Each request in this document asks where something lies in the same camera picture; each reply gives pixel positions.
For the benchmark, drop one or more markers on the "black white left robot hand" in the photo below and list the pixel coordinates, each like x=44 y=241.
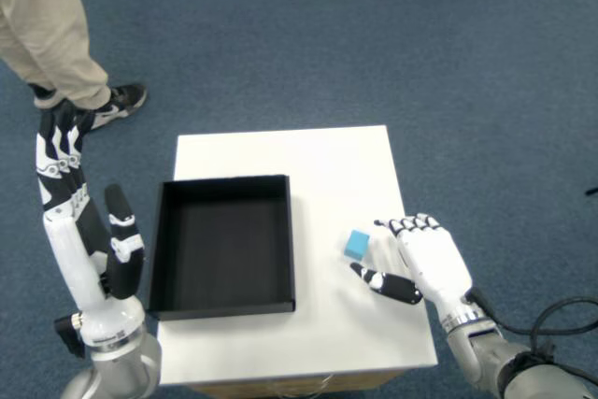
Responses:
x=65 y=254

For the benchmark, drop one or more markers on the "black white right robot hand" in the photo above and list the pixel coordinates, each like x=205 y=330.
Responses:
x=434 y=259

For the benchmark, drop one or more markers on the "blue cube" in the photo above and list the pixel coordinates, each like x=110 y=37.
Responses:
x=357 y=245

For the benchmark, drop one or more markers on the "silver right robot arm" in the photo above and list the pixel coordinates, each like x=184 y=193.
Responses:
x=486 y=352

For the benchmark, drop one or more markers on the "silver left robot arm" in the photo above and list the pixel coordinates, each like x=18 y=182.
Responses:
x=126 y=366

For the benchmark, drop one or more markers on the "black open box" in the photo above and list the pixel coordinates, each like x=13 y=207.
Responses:
x=224 y=249

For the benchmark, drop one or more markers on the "black left wrist connector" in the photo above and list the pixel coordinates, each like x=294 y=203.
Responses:
x=70 y=336

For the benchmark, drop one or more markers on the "white square table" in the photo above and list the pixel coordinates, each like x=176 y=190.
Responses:
x=336 y=184

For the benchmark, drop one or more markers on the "black white sneaker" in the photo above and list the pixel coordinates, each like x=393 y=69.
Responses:
x=123 y=97
x=44 y=99

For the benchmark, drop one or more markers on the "small black floor object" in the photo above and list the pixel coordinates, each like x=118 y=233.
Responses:
x=593 y=191

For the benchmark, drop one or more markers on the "beige trousers of person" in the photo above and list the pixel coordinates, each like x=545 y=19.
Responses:
x=42 y=20

